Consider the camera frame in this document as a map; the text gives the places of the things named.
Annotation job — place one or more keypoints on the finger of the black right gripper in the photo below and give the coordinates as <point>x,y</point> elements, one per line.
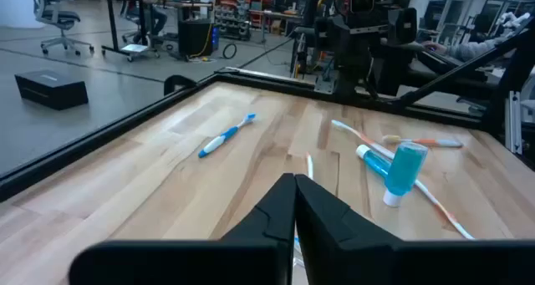
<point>331,29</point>
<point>402,26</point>

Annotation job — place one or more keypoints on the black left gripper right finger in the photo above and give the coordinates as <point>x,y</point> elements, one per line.
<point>376,264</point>

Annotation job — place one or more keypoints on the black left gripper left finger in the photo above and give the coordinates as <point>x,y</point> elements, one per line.
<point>188,264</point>

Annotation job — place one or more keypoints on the blue mouthwash bottle white cap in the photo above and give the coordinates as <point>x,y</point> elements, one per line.
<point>403,168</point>
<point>372,159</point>

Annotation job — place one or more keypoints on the thick orange white toothbrush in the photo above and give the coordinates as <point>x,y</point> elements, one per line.
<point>426,142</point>

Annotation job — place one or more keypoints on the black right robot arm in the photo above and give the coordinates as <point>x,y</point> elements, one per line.
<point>355,72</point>

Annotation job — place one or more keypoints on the person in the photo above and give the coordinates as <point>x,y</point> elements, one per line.
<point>156,19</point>
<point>472,50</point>

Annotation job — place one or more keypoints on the shelf with red bins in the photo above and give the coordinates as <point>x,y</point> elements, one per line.
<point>234,9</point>

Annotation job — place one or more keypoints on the blue and white toothbrush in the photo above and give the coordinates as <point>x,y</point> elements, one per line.
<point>225,135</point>

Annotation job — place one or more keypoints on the black computer tower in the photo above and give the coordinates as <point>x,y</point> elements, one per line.
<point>194,38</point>

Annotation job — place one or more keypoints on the black table clamp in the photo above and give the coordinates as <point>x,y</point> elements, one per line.
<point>175,79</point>

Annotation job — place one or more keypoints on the black desk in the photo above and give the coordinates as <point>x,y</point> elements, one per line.
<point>110,21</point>

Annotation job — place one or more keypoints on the black box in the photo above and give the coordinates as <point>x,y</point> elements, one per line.
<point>50,88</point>

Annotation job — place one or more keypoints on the grey office chair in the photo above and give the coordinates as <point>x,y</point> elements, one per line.
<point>58,17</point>

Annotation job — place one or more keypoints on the black frame post with brace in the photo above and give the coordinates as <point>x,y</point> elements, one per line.
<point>518,63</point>

